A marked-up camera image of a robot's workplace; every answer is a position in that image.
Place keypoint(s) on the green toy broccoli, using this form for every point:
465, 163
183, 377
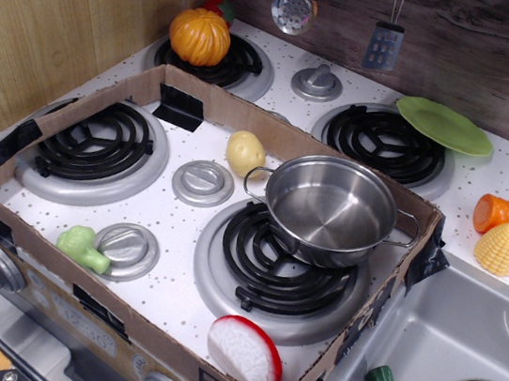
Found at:
78, 244

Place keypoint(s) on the stainless steel pot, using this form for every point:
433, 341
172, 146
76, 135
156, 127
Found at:
327, 211

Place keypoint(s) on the yellow toy potato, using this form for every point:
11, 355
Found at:
244, 152

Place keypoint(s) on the silver center stove knob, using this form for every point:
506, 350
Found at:
203, 183

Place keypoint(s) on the silver stove knob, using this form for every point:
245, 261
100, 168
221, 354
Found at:
132, 250
203, 183
317, 84

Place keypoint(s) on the front right black burner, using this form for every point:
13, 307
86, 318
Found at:
269, 279

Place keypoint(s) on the black burner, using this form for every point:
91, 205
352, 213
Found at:
385, 141
106, 144
239, 62
269, 279

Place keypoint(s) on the silver back stove knob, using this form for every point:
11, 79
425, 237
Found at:
317, 84

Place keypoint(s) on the back left black burner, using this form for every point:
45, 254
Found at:
239, 62

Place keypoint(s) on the silver front stove knob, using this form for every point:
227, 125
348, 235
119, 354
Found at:
132, 250

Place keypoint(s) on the back right black burner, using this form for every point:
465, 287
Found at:
385, 141

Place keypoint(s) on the front left black burner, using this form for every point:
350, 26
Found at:
106, 144

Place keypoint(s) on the red white radish slice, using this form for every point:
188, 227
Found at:
244, 350

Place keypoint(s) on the orange toy pumpkin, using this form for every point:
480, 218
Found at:
199, 37

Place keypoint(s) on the hanging silver skimmer ladle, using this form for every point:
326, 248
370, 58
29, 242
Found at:
293, 17

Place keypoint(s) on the hanging metal spatula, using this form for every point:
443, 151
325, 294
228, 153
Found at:
385, 42

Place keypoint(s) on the cardboard fence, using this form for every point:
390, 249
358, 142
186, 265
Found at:
160, 322

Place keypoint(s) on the red toy strawberry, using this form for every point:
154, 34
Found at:
223, 8

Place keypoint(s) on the green plastic plate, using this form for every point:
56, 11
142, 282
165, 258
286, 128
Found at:
445, 126

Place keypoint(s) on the orange toy carrot piece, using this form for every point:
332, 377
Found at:
490, 211

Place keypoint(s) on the grey toy sink basin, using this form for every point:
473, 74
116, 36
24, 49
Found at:
453, 326

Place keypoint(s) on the yellow toy corn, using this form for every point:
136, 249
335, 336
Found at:
492, 250

